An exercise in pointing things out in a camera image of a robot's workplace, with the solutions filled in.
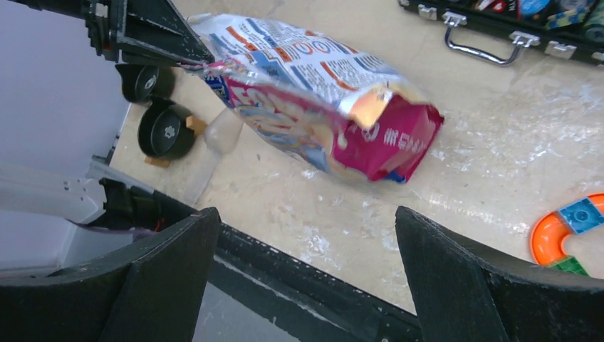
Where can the aluminium frame rail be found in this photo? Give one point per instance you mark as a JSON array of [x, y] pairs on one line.
[[305, 302]]

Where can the black pet bowl fish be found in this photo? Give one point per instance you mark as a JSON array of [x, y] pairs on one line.
[[139, 83]]

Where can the pet food bag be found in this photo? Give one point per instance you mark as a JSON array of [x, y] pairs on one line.
[[344, 111]]

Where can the orange curved toy track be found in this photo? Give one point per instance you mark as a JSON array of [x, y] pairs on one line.
[[548, 236]]

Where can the clear plastic scoop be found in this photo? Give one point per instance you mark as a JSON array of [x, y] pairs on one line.
[[220, 137]]

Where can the black poker chip case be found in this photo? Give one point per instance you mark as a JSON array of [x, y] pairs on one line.
[[565, 29]]

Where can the black pet bowl paw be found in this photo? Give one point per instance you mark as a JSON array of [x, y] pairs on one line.
[[167, 131]]

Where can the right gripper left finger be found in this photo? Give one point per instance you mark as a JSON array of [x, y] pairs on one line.
[[118, 288]]

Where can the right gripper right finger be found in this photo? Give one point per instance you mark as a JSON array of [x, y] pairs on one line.
[[464, 290]]

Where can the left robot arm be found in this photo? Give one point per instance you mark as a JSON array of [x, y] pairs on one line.
[[107, 205]]

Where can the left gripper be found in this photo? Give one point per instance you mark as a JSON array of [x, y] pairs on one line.
[[144, 32]]

